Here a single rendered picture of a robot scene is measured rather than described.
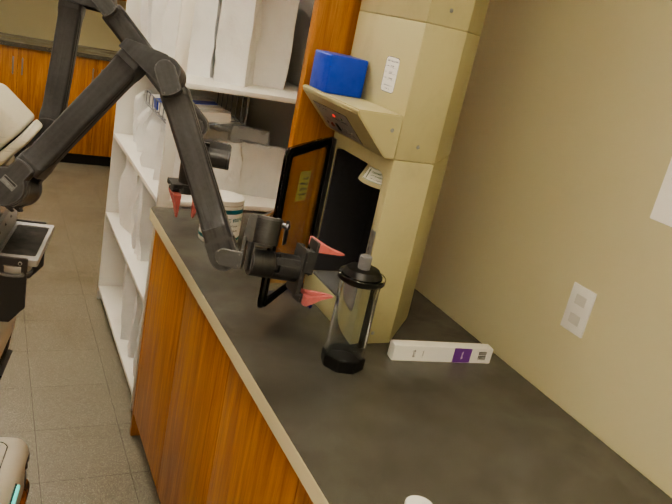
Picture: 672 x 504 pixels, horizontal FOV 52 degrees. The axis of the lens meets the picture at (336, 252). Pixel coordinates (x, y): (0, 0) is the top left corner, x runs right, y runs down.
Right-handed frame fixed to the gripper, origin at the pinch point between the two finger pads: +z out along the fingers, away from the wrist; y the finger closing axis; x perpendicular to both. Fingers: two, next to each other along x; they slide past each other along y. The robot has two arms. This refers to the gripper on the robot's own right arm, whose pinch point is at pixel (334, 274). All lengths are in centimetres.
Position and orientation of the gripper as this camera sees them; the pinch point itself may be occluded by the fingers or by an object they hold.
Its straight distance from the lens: 150.0
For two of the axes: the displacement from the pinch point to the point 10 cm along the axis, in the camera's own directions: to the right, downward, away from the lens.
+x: -3.6, -2.8, 8.9
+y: 2.6, -9.5, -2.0
